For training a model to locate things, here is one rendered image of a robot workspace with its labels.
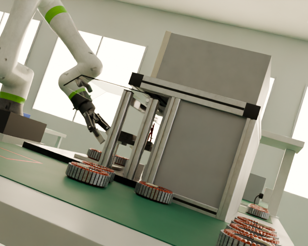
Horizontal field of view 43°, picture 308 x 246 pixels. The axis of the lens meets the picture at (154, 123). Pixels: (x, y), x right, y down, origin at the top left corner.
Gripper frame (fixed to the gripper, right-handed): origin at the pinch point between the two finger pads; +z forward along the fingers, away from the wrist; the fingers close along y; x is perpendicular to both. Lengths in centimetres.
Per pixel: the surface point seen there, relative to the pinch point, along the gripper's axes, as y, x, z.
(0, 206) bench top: 125, 30, 30
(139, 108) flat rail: 28.6, 28.5, 5.3
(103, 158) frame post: 47, 13, 16
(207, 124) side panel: 44, 47, 27
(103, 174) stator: 78, 24, 26
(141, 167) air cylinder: 26.7, 15.1, 23.4
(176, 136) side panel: 45, 37, 25
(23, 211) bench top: 125, 32, 32
